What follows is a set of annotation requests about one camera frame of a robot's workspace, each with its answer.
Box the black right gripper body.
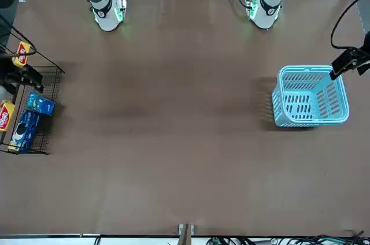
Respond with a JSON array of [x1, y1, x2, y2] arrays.
[[0, 57, 24, 95]]

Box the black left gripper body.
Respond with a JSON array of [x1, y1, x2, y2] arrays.
[[360, 29, 370, 68]]

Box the blue oreo cookie box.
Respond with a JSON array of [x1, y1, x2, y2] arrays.
[[8, 109, 42, 154], [26, 92, 56, 117]]

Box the yellow wafer box red logo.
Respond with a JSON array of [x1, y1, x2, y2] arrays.
[[11, 40, 32, 69]]

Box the yellow nabati wafer box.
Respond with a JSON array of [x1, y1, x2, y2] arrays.
[[0, 100, 16, 133]]

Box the light blue plastic basket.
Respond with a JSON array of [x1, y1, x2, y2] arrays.
[[271, 65, 350, 128]]

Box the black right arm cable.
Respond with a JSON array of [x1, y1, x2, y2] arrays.
[[0, 13, 38, 55]]

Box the black cable silver connector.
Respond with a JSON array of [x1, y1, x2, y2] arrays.
[[330, 0, 370, 51]]

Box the black wire shelf rack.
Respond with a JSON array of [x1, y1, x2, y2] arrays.
[[0, 22, 65, 155]]

